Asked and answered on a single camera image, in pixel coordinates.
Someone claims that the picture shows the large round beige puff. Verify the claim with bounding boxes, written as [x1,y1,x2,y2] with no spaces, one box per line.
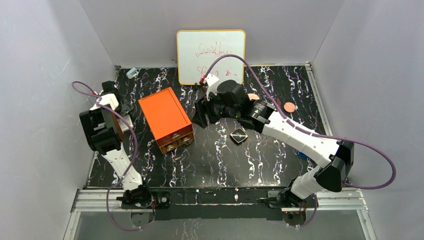
[247,93,261,101]

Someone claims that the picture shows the black square compact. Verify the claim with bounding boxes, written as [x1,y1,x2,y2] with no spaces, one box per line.
[229,128,248,145]

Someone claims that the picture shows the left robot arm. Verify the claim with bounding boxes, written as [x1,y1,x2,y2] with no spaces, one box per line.
[79,81,152,205]

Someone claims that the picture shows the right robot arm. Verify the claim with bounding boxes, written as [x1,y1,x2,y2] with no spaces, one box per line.
[192,74,354,204]

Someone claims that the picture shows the yellow-framed whiteboard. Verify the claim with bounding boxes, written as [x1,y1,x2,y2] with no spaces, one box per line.
[176,29,246,86]

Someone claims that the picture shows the orange drawer organizer box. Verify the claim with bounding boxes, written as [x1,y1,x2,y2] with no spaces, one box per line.
[138,87,195,154]

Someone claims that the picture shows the blue stapler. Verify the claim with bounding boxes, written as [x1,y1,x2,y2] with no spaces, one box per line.
[296,150,310,159]

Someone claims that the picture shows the small round pink puff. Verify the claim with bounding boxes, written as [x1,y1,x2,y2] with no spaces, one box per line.
[283,102,297,113]

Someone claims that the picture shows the white eyeshadow palette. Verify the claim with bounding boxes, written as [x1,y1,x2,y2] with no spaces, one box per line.
[117,114,134,133]

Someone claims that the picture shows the light blue eraser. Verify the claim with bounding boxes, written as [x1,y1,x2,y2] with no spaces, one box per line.
[126,67,138,79]

